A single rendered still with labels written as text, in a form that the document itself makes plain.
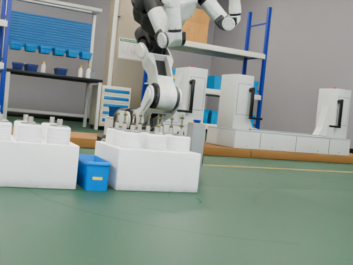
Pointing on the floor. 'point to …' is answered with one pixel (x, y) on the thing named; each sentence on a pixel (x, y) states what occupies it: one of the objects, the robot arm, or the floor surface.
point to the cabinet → (105, 102)
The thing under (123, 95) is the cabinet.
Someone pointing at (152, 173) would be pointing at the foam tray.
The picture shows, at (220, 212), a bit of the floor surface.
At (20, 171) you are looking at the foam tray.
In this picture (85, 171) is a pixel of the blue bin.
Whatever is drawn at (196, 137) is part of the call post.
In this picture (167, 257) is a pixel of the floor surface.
